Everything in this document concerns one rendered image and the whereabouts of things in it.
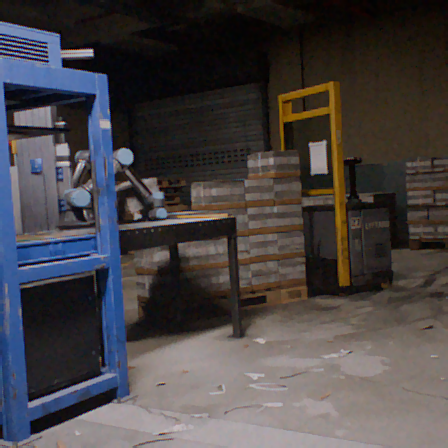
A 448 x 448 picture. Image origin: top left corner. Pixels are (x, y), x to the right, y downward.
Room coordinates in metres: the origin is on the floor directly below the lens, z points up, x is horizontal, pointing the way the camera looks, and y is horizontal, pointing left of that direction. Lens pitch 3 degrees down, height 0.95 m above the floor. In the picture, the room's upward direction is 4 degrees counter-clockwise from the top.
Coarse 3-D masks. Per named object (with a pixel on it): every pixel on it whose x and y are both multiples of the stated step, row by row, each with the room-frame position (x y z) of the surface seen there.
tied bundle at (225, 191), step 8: (192, 184) 5.59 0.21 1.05; (200, 184) 5.49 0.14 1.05; (208, 184) 5.38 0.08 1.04; (216, 184) 5.31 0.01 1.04; (224, 184) 5.36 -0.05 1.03; (232, 184) 5.40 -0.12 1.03; (240, 184) 5.44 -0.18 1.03; (192, 192) 5.59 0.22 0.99; (200, 192) 5.49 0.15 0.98; (208, 192) 5.39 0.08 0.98; (216, 192) 5.31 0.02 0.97; (224, 192) 5.36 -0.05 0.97; (232, 192) 5.40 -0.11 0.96; (240, 192) 5.44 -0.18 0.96; (192, 200) 5.59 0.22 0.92; (200, 200) 5.50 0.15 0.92; (208, 200) 5.40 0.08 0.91; (216, 200) 5.31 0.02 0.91; (224, 200) 5.35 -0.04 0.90; (232, 200) 5.39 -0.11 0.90; (240, 200) 5.43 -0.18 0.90; (232, 208) 5.41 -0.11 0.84
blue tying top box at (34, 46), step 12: (0, 24) 2.95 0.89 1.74; (0, 36) 2.95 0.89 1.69; (12, 36) 3.01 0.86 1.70; (24, 36) 3.05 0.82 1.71; (36, 36) 3.11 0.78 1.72; (48, 36) 3.17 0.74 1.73; (0, 48) 2.95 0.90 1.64; (12, 48) 3.00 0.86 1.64; (24, 48) 3.06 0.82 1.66; (36, 48) 3.10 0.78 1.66; (48, 48) 3.17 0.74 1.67; (24, 60) 3.04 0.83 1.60; (36, 60) 3.11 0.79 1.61; (48, 60) 3.17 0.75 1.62; (60, 60) 3.22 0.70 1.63
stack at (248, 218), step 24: (168, 216) 5.06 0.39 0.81; (240, 216) 5.43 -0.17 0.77; (264, 216) 5.57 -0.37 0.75; (216, 240) 5.29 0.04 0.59; (240, 240) 5.42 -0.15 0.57; (264, 240) 5.55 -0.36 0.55; (144, 264) 5.16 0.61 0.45; (168, 264) 5.05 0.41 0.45; (192, 264) 5.17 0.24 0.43; (240, 264) 5.44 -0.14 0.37; (264, 264) 5.54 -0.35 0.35; (144, 288) 5.20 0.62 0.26; (168, 288) 5.05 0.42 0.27; (192, 288) 5.15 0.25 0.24; (216, 288) 5.28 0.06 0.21; (144, 312) 5.31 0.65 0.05; (168, 312) 5.03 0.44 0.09; (192, 312) 5.33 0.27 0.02; (216, 312) 5.27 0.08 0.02
